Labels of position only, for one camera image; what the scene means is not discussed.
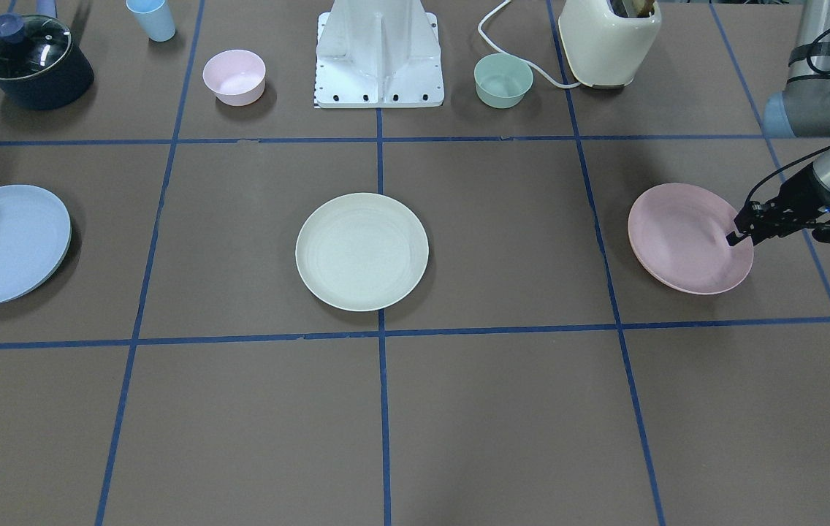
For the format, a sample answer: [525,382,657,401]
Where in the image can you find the green bowl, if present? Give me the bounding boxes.
[473,53,534,110]

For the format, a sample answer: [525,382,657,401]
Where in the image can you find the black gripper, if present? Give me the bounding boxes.
[726,164,830,247]

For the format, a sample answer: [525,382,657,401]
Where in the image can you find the dark blue pot with lid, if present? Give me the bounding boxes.
[0,1,95,110]

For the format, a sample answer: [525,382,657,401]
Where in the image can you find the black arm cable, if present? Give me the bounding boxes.
[747,24,830,213]

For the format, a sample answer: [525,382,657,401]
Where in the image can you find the pink bowl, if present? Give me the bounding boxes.
[202,49,266,107]

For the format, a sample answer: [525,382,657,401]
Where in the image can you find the blue plate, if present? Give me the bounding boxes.
[0,184,72,303]

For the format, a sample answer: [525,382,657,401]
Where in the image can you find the pink plate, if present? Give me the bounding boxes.
[628,183,755,295]

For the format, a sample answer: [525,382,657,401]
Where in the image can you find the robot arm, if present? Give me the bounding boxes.
[726,1,830,246]

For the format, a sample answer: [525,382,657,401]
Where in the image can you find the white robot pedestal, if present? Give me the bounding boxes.
[313,1,445,109]

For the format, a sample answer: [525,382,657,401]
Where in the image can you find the cream plate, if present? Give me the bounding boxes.
[294,192,430,312]

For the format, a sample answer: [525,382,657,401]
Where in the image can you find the cream toaster with bread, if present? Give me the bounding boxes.
[477,0,663,91]

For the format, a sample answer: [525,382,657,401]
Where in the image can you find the blue cup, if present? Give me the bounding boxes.
[126,0,177,42]

